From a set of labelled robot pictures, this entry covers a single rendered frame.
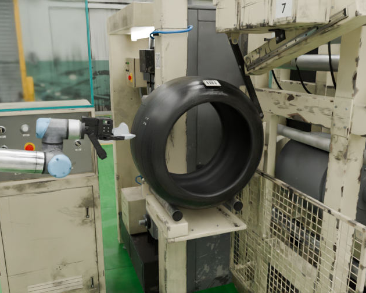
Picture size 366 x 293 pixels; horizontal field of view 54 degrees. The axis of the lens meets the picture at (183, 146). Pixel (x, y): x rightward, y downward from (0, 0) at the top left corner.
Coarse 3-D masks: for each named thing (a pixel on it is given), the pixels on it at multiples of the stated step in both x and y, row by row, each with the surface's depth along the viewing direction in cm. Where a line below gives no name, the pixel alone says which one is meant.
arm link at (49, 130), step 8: (40, 120) 127; (48, 120) 128; (56, 120) 129; (64, 120) 130; (40, 128) 126; (48, 128) 127; (56, 128) 128; (64, 128) 129; (40, 136) 127; (48, 136) 127; (56, 136) 128; (64, 136) 130
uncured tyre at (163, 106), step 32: (160, 96) 139; (192, 96) 135; (224, 96) 139; (160, 128) 133; (224, 128) 173; (256, 128) 148; (160, 160) 136; (224, 160) 176; (256, 160) 152; (160, 192) 142; (192, 192) 146; (224, 192) 149
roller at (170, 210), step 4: (156, 196) 165; (160, 200) 159; (164, 204) 154; (168, 204) 152; (164, 208) 155; (168, 208) 150; (172, 208) 148; (176, 208) 147; (168, 212) 149; (172, 212) 145; (176, 212) 144; (180, 212) 145; (172, 216) 145; (176, 216) 144; (180, 216) 145; (176, 220) 145
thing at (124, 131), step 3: (123, 126) 138; (126, 126) 138; (120, 129) 137; (123, 129) 138; (126, 129) 138; (114, 132) 137; (117, 132) 137; (120, 132) 138; (123, 132) 138; (126, 132) 139; (117, 135) 137; (120, 135) 137; (123, 135) 138; (126, 135) 138; (129, 135) 139; (132, 135) 140; (126, 138) 138; (129, 138) 140
